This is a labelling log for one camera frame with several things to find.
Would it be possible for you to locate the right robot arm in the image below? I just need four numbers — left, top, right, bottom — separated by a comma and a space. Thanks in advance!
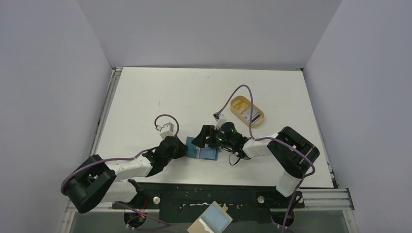
191, 122, 320, 197

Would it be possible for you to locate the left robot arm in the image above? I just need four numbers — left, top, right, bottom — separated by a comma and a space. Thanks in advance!
60, 136, 188, 213

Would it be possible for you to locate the gold VIP card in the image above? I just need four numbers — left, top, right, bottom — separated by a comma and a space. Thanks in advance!
233, 100, 249, 114

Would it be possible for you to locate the white VIP card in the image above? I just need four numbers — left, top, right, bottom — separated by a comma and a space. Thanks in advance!
241, 108, 262, 124

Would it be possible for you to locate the blue card on cardboard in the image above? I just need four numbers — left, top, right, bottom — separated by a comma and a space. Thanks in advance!
187, 201, 233, 233

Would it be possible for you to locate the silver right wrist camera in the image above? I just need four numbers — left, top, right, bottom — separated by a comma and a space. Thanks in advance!
213, 112, 226, 121

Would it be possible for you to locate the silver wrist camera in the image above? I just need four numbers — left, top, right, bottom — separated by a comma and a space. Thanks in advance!
213, 112, 226, 121
156, 122, 175, 136

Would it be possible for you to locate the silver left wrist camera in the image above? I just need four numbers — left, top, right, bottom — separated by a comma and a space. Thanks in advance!
156, 122, 175, 136

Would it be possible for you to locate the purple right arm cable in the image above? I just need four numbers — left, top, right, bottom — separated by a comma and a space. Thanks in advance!
216, 84, 316, 233

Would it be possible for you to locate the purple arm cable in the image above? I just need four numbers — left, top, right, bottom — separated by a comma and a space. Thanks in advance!
60, 114, 179, 232
216, 84, 316, 233

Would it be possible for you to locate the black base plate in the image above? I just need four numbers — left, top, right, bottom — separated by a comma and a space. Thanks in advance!
112, 182, 305, 223

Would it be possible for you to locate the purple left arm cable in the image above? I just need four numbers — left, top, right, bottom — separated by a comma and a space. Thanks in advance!
60, 114, 179, 232

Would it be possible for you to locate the aluminium right side rail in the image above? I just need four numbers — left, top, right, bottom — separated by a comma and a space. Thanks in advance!
325, 150, 339, 189

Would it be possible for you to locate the aluminium front rail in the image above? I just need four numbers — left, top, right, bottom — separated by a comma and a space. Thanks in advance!
60, 183, 358, 233

